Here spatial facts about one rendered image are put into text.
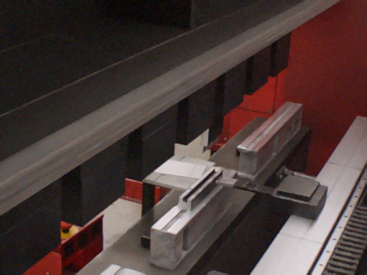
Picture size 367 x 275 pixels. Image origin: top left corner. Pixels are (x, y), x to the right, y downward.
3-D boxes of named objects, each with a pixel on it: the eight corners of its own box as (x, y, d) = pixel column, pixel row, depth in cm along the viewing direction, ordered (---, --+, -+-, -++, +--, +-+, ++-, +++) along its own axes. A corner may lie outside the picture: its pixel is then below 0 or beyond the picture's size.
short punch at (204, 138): (214, 139, 172) (217, 103, 168) (221, 141, 171) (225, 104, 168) (198, 152, 163) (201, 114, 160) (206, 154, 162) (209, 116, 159)
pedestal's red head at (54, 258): (57, 254, 196) (56, 198, 189) (103, 270, 190) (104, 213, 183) (13, 285, 179) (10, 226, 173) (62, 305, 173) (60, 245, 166)
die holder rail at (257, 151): (283, 126, 244) (286, 101, 241) (299, 129, 242) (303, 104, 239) (234, 177, 201) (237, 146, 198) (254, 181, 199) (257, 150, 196)
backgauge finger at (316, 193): (226, 177, 174) (228, 158, 173) (326, 200, 165) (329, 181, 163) (208, 194, 164) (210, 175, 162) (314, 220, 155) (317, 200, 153)
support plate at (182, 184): (125, 145, 188) (125, 142, 188) (215, 166, 179) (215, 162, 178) (90, 168, 173) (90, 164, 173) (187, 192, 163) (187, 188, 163)
